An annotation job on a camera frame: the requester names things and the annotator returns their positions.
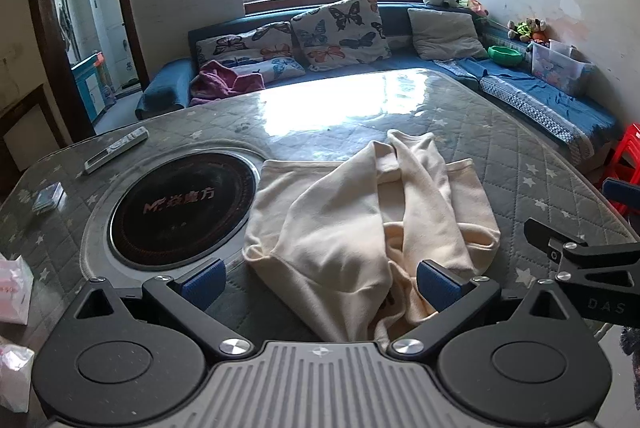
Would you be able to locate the cream knit garment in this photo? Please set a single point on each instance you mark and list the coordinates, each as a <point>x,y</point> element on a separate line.
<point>350,233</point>

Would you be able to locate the pink white tissue pack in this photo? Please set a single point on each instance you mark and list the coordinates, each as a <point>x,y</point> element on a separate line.
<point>14,290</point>

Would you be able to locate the long butterfly print pillow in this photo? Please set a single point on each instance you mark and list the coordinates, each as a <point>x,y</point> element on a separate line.
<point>245,45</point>

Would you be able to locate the dark wooden door frame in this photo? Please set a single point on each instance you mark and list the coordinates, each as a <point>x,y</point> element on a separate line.
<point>37,8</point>

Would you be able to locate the red plastic stool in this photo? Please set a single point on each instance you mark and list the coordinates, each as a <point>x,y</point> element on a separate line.
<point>629,153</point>

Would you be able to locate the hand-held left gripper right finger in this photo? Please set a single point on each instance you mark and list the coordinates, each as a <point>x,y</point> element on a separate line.
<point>438,285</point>

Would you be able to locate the grey quilted table cover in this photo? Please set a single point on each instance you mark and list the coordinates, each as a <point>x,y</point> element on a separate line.
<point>500,148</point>

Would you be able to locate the silver remote control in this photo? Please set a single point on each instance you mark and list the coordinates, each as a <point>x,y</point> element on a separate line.
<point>116,149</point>

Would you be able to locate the clear plastic bag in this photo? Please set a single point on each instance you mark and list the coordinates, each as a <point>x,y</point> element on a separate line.
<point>15,378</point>

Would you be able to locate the square butterfly print pillow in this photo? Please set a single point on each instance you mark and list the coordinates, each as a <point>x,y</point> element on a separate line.
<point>340,33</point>

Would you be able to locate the small card box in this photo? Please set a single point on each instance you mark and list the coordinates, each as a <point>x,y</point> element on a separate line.
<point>48,198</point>

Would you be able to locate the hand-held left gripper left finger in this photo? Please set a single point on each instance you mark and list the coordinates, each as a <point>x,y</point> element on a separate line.
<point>202,282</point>

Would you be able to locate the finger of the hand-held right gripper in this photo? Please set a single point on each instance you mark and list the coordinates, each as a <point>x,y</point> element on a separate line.
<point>580,258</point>
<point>621,194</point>

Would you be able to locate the purple cloth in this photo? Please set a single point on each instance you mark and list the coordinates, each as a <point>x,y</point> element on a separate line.
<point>220,83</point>

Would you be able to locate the brown plush toys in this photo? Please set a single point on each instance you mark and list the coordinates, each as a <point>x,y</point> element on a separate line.
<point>527,29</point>

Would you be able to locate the colourful small toy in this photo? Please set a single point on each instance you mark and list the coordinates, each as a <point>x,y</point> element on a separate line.
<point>474,7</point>

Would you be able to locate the green bowl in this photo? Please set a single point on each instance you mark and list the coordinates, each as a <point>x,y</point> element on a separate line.
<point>505,56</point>

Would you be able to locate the round black induction cooktop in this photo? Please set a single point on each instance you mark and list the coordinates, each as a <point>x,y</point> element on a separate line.
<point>182,208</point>

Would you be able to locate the blue corner sofa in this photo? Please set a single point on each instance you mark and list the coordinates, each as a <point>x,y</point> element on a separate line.
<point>525,90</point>

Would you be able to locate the clear plastic storage box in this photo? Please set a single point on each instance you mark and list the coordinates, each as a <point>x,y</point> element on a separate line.
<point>560,68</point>

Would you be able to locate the brown wooden cabinet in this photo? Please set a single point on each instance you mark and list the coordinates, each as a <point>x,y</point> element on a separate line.
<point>27,133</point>

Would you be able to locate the grey pillow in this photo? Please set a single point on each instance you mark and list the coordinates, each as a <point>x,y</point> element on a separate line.
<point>445,33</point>

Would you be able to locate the blue toy cabinet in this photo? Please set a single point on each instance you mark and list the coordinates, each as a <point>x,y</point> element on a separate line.
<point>90,85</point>

